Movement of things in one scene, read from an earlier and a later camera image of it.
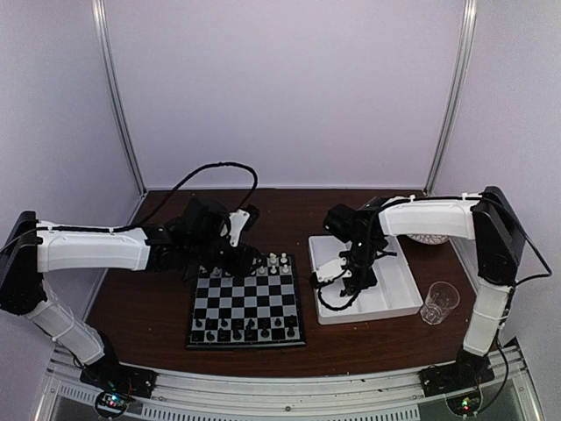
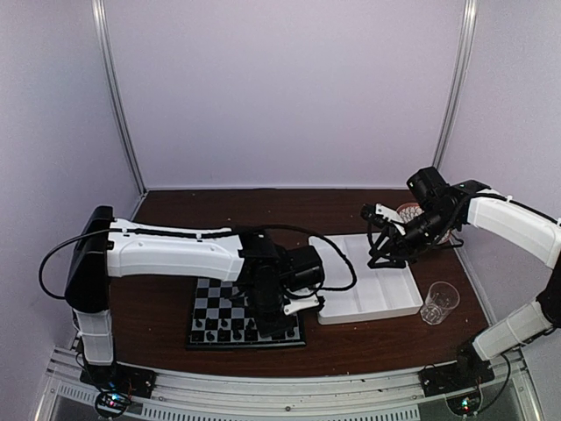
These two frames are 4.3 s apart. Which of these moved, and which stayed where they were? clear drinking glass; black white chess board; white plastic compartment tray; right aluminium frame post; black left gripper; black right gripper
Moved: black left gripper; black right gripper
Stayed: clear drinking glass; black white chess board; white plastic compartment tray; right aluminium frame post
